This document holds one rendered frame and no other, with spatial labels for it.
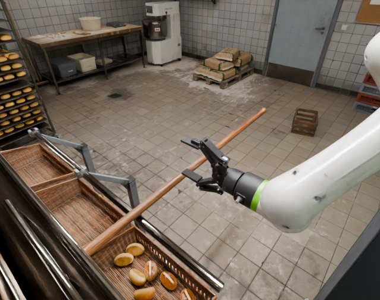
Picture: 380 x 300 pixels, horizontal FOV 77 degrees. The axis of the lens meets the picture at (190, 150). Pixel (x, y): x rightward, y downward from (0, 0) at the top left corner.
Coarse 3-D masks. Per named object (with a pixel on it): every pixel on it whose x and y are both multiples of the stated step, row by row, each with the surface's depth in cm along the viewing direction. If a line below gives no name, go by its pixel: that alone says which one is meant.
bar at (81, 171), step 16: (32, 128) 125; (48, 144) 114; (64, 144) 140; (80, 144) 152; (64, 160) 105; (80, 176) 99; (96, 176) 107; (112, 176) 116; (112, 192) 89; (128, 192) 131; (128, 208) 82; (144, 224) 77; (160, 240) 73; (176, 256) 69; (208, 272) 65
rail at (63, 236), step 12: (0, 156) 64; (12, 168) 60; (12, 180) 57; (24, 192) 53; (36, 204) 50; (48, 216) 48; (48, 228) 46; (60, 228) 46; (60, 240) 44; (72, 240) 44; (72, 252) 42; (84, 252) 42; (84, 264) 40; (96, 276) 38; (96, 288) 37; (108, 288) 37
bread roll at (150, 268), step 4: (148, 264) 120; (152, 264) 121; (144, 268) 122; (148, 268) 119; (152, 268) 119; (156, 268) 121; (144, 272) 120; (148, 272) 118; (152, 272) 118; (156, 272) 120; (148, 276) 117; (152, 276) 117
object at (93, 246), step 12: (264, 108) 138; (252, 120) 127; (240, 132) 119; (216, 144) 109; (204, 156) 101; (192, 168) 95; (180, 180) 91; (156, 192) 84; (144, 204) 80; (132, 216) 76; (108, 228) 72; (120, 228) 73; (96, 240) 69
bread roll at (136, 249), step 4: (132, 244) 128; (136, 244) 128; (140, 244) 129; (128, 248) 127; (132, 248) 127; (136, 248) 127; (140, 248) 127; (128, 252) 127; (132, 252) 127; (136, 252) 127; (140, 252) 127
